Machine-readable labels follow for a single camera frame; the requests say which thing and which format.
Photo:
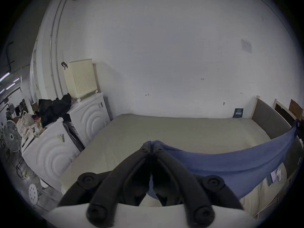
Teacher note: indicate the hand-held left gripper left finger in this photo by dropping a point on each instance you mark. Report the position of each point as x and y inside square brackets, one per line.
[114, 182]

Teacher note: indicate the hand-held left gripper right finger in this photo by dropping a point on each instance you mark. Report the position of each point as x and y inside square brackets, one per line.
[182, 182]

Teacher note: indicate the blue garment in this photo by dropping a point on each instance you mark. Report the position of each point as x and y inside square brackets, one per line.
[237, 161]

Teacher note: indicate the bed with beige sheet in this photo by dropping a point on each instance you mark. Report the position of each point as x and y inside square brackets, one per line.
[166, 130]

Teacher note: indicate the white washing machine with basket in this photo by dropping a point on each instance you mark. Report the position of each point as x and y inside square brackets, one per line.
[91, 120]

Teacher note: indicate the white washing machine with clothes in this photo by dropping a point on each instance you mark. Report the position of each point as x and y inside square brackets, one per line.
[49, 153]

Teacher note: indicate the white round stool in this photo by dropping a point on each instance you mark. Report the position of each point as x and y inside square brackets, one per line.
[33, 192]

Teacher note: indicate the small black card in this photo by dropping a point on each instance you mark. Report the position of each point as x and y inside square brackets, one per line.
[238, 112]

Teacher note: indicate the grey padded headboard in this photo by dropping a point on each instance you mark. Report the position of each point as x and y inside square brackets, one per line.
[269, 119]

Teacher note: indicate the white standing fan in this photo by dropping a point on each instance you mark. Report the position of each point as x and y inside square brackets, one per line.
[10, 136]

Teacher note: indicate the white paper notice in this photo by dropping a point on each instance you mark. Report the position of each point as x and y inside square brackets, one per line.
[246, 45]

